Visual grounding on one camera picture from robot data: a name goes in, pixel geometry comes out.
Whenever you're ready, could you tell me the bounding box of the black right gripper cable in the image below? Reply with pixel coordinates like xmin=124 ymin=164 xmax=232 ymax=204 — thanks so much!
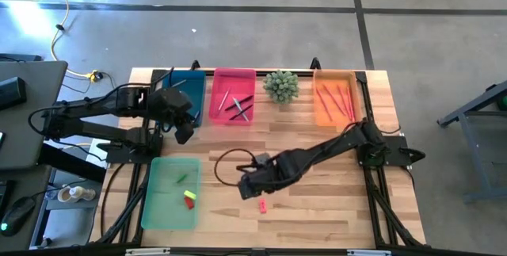
xmin=213 ymin=147 xmax=258 ymax=188

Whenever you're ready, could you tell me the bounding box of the green translucent plastic bin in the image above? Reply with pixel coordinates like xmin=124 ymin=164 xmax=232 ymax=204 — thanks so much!
xmin=140 ymin=156 xmax=203 ymax=231

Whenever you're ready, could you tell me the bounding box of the artificial succulent in white pot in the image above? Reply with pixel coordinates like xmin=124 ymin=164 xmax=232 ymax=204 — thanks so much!
xmin=262 ymin=69 xmax=301 ymax=105

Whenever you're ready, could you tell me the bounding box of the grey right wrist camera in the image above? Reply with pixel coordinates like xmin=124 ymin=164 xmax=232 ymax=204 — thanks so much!
xmin=253 ymin=151 xmax=272 ymax=166

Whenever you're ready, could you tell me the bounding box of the dark grey desk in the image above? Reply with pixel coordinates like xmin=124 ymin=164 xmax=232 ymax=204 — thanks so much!
xmin=0 ymin=59 xmax=69 ymax=172

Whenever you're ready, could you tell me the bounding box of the pink translucent plastic bin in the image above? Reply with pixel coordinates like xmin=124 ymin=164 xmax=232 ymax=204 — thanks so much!
xmin=208 ymin=67 xmax=257 ymax=126

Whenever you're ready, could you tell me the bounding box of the blue plastic bin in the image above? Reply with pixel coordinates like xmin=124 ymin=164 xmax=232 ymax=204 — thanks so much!
xmin=162 ymin=69 xmax=207 ymax=128

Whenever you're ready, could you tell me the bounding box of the black computer mouse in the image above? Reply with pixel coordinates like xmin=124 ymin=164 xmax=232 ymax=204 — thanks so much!
xmin=0 ymin=196 xmax=37 ymax=238

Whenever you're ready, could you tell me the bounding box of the silver pen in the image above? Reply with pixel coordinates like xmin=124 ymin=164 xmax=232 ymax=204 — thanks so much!
xmin=218 ymin=88 xmax=231 ymax=113

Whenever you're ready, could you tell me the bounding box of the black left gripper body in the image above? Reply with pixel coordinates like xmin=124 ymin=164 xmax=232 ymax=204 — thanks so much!
xmin=151 ymin=86 xmax=196 ymax=125

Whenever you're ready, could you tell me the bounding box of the yellow floor cable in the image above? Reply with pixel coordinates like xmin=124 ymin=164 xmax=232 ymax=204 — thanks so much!
xmin=47 ymin=0 xmax=100 ymax=81

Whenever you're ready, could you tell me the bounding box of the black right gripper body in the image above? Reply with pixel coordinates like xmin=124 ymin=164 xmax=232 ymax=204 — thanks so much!
xmin=238 ymin=155 xmax=303 ymax=201

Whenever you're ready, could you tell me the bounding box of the black desk leg beam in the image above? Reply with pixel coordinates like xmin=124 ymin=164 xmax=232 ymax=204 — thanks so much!
xmin=37 ymin=143 xmax=108 ymax=184

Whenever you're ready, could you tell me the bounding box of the blue-grey metal cart frame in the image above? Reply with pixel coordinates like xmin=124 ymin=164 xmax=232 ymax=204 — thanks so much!
xmin=435 ymin=79 xmax=507 ymax=205

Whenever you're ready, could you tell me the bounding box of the orange translucent plastic bin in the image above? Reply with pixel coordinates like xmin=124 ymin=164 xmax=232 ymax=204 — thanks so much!
xmin=312 ymin=69 xmax=362 ymax=127

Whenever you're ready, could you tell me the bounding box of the black box on desk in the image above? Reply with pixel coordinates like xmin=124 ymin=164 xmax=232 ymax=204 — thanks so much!
xmin=0 ymin=75 xmax=28 ymax=111

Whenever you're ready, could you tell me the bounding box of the white label strip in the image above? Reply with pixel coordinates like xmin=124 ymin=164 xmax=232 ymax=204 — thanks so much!
xmin=347 ymin=249 xmax=391 ymax=256
xmin=125 ymin=247 xmax=171 ymax=256

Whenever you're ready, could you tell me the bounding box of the teal pen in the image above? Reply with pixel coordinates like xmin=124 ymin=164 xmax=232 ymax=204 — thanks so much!
xmin=231 ymin=97 xmax=250 ymax=123

